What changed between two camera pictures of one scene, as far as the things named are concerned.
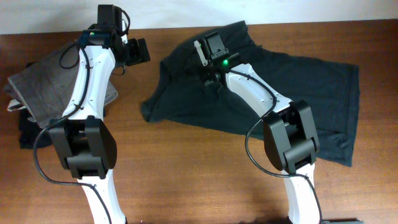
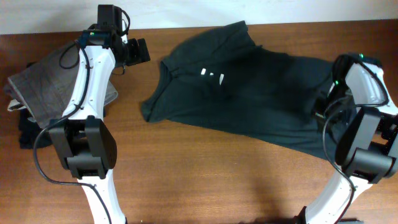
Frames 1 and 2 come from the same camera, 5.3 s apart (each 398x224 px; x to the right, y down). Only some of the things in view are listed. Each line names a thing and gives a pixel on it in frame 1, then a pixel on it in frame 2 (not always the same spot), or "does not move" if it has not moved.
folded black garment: [32, 135] does not move
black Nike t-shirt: [178, 93] does not move
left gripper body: [131, 54] does not move
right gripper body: [208, 76] -> [339, 89]
